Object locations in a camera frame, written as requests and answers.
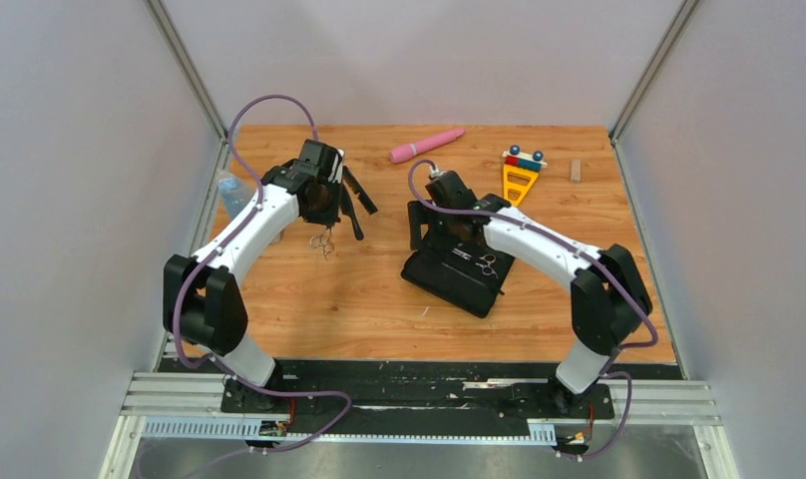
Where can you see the small wooden block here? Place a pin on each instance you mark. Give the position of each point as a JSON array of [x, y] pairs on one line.
[[576, 171]]

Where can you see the silver thinning scissors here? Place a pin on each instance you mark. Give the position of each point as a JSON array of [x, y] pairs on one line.
[[484, 262]]

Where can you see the black zip tool case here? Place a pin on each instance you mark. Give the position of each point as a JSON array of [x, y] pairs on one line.
[[457, 281]]

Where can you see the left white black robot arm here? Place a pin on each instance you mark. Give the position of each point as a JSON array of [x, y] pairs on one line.
[[202, 302]]

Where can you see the left aluminium corner post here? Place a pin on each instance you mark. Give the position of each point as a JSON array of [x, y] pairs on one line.
[[173, 39]]

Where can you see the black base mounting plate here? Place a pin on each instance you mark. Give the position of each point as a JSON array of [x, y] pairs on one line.
[[419, 397]]

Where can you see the aluminium front rail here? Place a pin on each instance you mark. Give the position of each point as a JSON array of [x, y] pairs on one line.
[[185, 405]]

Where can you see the right aluminium corner post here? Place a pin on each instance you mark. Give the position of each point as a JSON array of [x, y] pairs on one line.
[[665, 46]]

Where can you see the colourful toy block bar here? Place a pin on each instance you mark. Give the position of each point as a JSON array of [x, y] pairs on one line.
[[516, 157]]

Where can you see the black barber comb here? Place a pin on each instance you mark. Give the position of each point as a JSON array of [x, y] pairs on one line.
[[360, 193]]

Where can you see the yellow triangular toy frame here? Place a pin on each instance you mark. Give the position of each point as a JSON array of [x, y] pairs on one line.
[[516, 183]]

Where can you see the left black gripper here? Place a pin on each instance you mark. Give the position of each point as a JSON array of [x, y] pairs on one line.
[[332, 216]]

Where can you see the pink cylindrical wand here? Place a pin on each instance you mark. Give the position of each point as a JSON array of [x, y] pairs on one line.
[[408, 151]]

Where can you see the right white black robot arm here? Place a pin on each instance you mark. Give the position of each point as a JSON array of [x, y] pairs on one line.
[[609, 300]]

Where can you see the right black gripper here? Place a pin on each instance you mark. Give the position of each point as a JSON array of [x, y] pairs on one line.
[[424, 214]]

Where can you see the aluminium corner post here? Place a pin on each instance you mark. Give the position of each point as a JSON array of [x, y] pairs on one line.
[[665, 46], [173, 39]]

